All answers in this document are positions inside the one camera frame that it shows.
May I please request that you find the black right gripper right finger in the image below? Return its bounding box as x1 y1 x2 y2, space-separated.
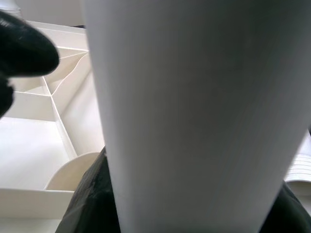
257 182 311 233

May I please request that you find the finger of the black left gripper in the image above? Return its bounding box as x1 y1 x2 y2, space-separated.
0 78 14 119
0 11 60 79

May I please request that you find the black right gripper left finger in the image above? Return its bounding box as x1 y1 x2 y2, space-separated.
54 145 122 233

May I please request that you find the white plastic table top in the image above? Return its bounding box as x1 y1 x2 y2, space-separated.
0 20 107 233

